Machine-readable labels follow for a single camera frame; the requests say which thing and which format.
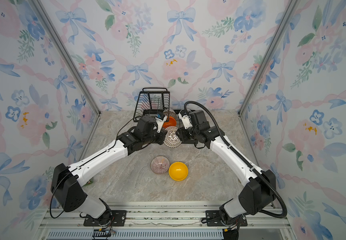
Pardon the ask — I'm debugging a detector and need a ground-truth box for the white lattice patterned bowl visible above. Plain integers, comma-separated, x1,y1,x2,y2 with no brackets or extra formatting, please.
163,126,182,148

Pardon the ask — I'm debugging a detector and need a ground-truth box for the orange plastic bowl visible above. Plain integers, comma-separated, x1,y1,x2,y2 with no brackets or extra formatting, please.
162,116,177,129

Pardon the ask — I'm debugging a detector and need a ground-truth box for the pink striped patterned bowl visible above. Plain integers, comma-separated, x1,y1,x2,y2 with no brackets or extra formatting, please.
150,156,170,175

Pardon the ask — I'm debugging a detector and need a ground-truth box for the brown floral patterned bowl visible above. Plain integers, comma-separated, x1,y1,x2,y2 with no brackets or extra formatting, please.
163,109,177,119

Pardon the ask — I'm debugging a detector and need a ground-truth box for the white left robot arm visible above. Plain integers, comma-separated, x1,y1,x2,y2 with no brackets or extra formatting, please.
51,113,167,226

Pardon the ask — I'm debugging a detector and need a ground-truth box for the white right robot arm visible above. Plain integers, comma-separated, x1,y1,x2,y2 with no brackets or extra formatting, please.
177,110,276,225

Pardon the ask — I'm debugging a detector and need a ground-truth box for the yellow plastic bowl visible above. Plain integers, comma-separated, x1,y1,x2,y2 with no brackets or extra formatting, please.
168,162,189,182

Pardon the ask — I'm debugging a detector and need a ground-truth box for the black wire dish rack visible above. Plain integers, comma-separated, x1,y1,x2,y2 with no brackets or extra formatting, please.
131,88,184,146

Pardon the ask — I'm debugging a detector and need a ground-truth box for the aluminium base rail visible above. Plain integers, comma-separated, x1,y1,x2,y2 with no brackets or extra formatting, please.
34,201,296,240

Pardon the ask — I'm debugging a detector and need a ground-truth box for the aluminium frame post right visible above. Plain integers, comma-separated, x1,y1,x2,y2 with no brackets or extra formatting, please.
238,0,300,116

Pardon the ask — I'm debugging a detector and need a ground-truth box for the aluminium frame post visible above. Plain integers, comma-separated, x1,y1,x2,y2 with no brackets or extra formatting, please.
28,0,101,115
238,0,300,116

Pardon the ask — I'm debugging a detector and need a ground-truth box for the black corrugated cable conduit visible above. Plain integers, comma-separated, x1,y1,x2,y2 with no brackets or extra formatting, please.
183,100,288,219

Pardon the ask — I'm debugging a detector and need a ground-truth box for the aluminium frame post left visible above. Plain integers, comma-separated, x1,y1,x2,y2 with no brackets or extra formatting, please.
28,0,101,115

